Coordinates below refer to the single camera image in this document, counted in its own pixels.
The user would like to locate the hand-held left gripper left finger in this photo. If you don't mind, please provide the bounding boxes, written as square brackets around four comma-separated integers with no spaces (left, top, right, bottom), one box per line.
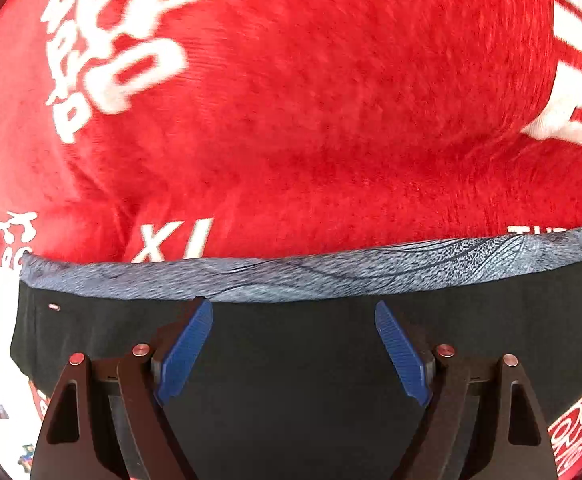
[31,297,215,480]

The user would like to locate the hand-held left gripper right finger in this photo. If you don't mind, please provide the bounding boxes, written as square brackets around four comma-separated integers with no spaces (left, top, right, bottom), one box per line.
[375,301,559,480]

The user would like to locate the black pants patterned grey waistband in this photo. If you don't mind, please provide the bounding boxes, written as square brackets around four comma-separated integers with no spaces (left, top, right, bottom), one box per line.
[10,217,582,480]

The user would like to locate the red printed blanket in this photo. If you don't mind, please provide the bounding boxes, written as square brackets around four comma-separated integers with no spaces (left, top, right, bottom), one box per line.
[0,0,582,480]

